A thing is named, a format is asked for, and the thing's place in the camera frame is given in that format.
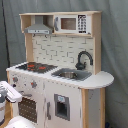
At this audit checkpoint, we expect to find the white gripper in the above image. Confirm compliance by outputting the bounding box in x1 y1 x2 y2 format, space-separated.
4 84 22 103

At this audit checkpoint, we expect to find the white oven door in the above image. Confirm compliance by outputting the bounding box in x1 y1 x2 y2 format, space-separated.
13 89 44 128

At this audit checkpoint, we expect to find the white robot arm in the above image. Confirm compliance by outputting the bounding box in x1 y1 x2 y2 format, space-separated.
0 81 35 128

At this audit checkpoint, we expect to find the wooden toy kitchen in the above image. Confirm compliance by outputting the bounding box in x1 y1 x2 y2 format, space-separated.
7 11 114 128

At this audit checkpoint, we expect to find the red left stove knob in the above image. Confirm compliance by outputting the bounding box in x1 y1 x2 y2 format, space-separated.
12 77 18 83

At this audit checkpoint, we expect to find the red stove knob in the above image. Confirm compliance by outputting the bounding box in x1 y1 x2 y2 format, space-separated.
12 77 18 83
31 81 37 88

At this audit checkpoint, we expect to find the red right stove knob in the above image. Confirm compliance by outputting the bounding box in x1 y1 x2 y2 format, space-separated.
31 81 37 88

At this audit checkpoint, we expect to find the black toy stovetop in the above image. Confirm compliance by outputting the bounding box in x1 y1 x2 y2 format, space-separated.
18 62 55 73

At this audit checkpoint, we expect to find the white cabinet door with dispenser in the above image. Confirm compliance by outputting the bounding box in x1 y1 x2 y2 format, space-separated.
45 81 82 128

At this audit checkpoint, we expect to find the grey toy sink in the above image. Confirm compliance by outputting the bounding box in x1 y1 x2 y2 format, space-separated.
52 68 92 81

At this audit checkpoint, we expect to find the grey range hood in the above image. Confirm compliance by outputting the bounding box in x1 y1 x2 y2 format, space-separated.
24 16 53 34

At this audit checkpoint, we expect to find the black toy faucet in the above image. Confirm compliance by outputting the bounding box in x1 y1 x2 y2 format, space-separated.
75 51 93 70

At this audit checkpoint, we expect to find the white toy microwave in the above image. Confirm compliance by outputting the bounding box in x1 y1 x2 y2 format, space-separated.
54 14 91 34

